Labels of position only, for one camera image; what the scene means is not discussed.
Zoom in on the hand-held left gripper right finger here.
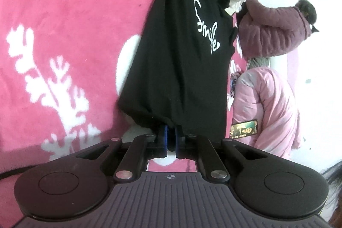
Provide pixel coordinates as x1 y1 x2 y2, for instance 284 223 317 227
175 125 269 182

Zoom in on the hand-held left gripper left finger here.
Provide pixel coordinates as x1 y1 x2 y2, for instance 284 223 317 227
76 125 169 182

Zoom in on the black printed sweatshirt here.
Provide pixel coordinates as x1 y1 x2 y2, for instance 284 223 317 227
118 0 238 143

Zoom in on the smartphone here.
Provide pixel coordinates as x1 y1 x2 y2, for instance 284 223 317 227
230 119 259 139

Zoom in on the olive green cloth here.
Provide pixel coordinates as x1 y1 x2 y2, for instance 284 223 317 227
246 56 271 69

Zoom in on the cream cloth with black trim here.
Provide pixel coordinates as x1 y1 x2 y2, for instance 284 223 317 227
227 0 243 15

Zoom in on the person's black hair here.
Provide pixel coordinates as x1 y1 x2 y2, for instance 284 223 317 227
319 166 342 218

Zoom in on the pink floral blanket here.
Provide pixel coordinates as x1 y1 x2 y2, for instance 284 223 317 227
0 0 257 183

